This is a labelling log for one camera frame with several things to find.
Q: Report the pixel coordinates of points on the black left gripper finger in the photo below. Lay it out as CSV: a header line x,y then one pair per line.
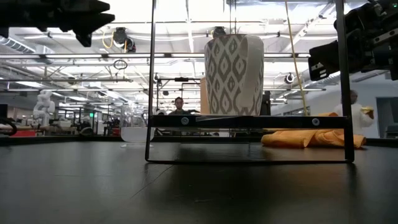
x,y
87,6
93,23

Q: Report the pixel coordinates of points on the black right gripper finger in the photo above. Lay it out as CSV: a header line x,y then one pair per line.
x,y
329,56

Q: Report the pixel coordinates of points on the grey white patterned mug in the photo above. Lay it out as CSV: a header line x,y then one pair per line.
x,y
224,77

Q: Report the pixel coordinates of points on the small clear plastic cup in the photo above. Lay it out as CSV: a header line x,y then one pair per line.
x,y
136,133

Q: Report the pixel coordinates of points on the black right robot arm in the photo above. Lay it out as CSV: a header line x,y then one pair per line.
x,y
385,9

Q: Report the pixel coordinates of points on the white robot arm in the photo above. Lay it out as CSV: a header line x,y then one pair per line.
x,y
43,107

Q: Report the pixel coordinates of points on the small yellow object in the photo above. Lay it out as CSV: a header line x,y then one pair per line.
x,y
367,109

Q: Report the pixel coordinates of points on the person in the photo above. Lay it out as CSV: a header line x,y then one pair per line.
x,y
179,104
357,119

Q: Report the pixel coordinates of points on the orange cloth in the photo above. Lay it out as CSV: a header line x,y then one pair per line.
x,y
295,138

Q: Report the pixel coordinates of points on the red plastic bin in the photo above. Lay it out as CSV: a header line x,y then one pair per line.
x,y
23,133

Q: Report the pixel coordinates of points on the brown cardboard panel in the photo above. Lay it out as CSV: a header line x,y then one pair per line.
x,y
203,99

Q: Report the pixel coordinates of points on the silver ventilation duct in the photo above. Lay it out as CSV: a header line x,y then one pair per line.
x,y
15,45

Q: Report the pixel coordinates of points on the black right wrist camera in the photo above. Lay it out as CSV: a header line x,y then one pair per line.
x,y
360,21

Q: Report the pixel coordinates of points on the wooden shelf black metal frame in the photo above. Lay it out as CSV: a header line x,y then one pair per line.
x,y
248,121

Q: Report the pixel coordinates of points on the black background rig frame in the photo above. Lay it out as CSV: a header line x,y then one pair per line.
x,y
182,79

